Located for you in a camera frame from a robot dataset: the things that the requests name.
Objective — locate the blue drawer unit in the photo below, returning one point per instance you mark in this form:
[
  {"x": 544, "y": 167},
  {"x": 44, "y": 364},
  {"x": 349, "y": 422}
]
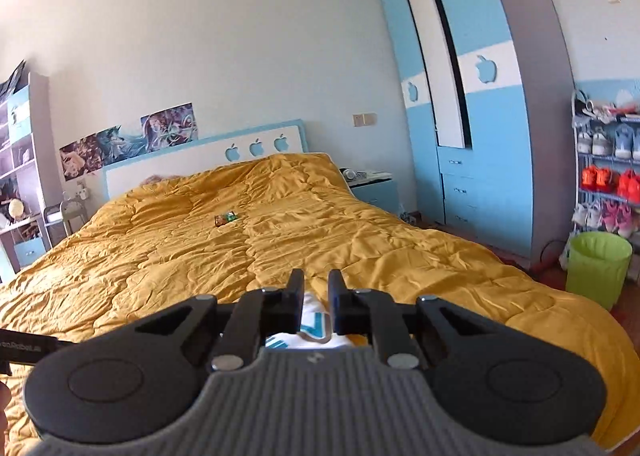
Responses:
[{"x": 30, "y": 251}]

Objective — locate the small pale globe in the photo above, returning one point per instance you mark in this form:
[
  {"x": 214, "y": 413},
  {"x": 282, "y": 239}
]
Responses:
[{"x": 16, "y": 209}]

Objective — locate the tall bookshelf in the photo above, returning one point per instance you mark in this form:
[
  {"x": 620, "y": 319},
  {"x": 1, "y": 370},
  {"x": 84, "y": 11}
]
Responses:
[{"x": 22, "y": 135}]

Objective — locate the blue nightstand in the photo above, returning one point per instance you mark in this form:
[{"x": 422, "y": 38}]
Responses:
[{"x": 375, "y": 193}]

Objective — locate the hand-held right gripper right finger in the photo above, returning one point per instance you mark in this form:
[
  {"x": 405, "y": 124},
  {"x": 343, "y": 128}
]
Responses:
[{"x": 336, "y": 308}]

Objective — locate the pink pillow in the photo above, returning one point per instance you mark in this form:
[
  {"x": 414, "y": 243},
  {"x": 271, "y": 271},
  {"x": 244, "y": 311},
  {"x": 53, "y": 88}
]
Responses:
[{"x": 157, "y": 179}]

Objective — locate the blue and white wardrobe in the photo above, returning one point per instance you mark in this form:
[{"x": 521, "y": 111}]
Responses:
[{"x": 500, "y": 160}]

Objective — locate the green trash bin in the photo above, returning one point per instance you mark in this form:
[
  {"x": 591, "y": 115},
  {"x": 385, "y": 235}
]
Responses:
[{"x": 597, "y": 271}]

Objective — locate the white wall socket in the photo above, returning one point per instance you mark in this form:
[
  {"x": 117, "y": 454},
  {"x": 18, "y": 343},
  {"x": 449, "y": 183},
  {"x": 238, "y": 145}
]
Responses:
[{"x": 82, "y": 192}]

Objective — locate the pale anime wall poster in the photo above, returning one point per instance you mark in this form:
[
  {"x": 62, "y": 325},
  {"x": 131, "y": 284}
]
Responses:
[{"x": 170, "y": 128}]

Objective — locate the group of assorted sneakers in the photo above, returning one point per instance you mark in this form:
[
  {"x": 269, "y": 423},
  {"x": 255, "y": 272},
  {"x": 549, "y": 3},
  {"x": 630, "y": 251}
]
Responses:
[{"x": 607, "y": 180}]

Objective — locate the mustard yellow quilt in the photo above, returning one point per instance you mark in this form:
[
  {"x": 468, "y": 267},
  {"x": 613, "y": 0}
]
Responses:
[{"x": 350, "y": 216}]

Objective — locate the grey metal folding chair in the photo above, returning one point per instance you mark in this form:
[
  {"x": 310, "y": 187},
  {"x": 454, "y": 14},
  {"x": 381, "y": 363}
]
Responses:
[{"x": 65, "y": 218}]

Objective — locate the metal shoe rack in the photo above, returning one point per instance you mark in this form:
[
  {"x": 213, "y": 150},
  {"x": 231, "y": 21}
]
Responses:
[{"x": 577, "y": 196}]

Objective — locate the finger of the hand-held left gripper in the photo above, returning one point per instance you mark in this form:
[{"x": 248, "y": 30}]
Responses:
[{"x": 25, "y": 347}]

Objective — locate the dark anime wall poster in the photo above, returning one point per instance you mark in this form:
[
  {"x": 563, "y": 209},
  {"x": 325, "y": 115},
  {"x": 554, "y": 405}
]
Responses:
[{"x": 100, "y": 150}]

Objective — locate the white shirt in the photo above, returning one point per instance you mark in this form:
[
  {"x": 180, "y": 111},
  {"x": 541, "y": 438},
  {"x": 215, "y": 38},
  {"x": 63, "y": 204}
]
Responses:
[{"x": 312, "y": 306}]

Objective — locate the white headboard with apple cutouts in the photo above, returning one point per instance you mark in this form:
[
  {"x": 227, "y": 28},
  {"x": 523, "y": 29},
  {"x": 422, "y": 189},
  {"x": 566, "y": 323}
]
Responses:
[{"x": 175, "y": 165}]

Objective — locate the small green snack packet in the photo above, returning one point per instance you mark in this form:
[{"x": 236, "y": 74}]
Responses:
[{"x": 226, "y": 219}]

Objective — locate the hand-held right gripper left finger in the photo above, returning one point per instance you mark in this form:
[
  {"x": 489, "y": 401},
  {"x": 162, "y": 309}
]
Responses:
[{"x": 296, "y": 306}]

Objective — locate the small round clock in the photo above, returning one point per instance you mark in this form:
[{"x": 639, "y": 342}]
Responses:
[{"x": 349, "y": 172}]

